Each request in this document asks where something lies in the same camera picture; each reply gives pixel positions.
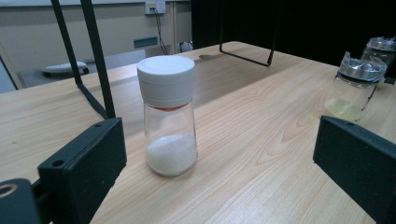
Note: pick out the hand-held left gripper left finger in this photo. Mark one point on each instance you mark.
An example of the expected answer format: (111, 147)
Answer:
(84, 161)

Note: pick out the white lid glass salt shaker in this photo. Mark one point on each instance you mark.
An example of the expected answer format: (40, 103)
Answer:
(169, 152)

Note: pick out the white flat round device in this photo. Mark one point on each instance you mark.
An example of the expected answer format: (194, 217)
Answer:
(63, 67)

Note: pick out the black metal shelf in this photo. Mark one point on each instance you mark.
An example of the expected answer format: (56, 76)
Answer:
(99, 62)

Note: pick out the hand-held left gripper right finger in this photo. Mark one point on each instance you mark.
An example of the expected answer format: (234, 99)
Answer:
(358, 161)

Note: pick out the white wall outlet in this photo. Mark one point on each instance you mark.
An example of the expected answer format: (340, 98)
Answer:
(158, 6)

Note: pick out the silver metal cup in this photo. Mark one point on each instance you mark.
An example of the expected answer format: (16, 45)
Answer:
(383, 45)
(358, 70)

